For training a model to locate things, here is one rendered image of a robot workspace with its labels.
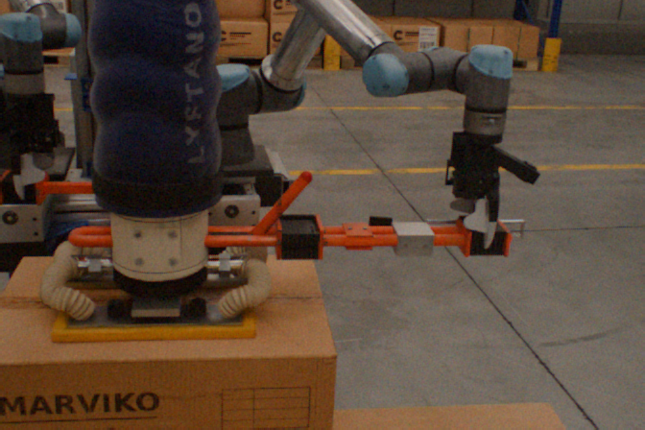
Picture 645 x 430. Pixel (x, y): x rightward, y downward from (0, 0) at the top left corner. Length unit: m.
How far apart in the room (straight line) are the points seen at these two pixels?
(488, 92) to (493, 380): 1.84
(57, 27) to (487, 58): 0.90
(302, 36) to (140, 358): 0.86
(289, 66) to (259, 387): 0.85
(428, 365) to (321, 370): 1.78
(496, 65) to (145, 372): 0.78
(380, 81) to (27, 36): 0.68
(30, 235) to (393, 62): 0.95
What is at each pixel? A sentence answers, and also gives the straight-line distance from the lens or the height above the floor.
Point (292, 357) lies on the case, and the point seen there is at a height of 0.94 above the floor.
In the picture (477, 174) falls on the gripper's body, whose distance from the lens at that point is 1.39.
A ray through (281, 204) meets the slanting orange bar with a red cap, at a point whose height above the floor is 1.14.
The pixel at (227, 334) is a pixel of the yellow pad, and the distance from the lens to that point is 1.31.
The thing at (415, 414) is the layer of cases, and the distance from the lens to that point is 1.86.
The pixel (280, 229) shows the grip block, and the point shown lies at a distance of 1.34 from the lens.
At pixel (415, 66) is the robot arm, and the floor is 1.39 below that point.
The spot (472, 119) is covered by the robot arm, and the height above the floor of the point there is 1.30.
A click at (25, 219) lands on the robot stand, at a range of 1.82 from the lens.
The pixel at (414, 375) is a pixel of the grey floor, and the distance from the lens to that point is 2.98.
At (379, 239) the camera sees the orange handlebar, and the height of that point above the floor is 1.08.
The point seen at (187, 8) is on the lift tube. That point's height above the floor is 1.49.
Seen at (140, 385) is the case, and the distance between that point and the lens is 1.31.
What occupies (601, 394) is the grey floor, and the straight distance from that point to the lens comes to 3.10.
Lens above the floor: 1.63
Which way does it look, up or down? 20 degrees down
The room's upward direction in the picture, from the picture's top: 3 degrees clockwise
